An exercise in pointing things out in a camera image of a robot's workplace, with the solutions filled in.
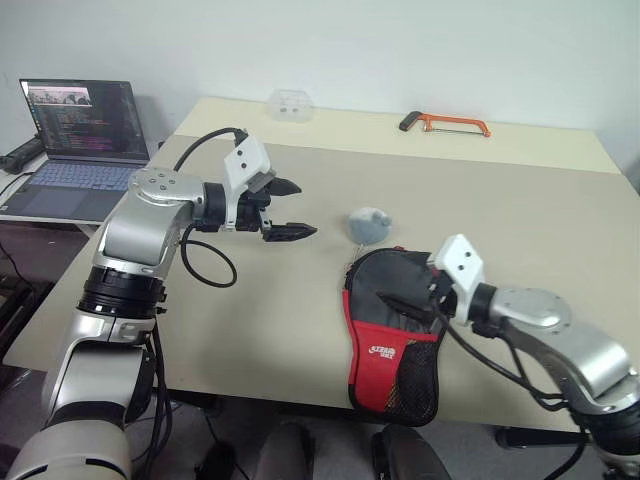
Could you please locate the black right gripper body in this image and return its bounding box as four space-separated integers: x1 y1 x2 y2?
427 268 460 322

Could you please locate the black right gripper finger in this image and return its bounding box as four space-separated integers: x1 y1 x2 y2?
376 292 437 325

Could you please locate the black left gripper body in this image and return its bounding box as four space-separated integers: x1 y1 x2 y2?
234 181 275 234

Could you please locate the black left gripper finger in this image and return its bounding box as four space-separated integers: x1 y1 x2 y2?
260 222 319 245
269 176 304 198

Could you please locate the red black paddle case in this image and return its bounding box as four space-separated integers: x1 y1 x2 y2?
341 246 450 428

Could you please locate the clear plastic container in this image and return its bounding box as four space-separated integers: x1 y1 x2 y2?
268 88 317 124

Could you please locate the black rounded shape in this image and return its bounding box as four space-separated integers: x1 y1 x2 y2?
369 423 452 480

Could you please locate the open grey laptop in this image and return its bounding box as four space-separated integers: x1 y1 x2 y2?
0 77 152 224

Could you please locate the dark grey rounded shape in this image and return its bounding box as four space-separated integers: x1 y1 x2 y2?
253 422 315 480

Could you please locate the black power strip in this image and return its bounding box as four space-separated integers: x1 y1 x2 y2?
0 136 44 175

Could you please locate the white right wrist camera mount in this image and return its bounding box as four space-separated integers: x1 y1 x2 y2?
431 233 487 327

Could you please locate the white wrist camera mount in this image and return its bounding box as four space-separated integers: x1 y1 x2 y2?
431 233 487 327
222 136 277 232

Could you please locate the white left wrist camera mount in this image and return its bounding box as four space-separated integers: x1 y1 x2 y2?
222 136 277 232

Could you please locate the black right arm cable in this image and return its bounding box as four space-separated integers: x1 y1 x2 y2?
429 288 596 480

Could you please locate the orange hacksaw black handle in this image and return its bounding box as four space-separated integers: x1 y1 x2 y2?
398 110 493 140

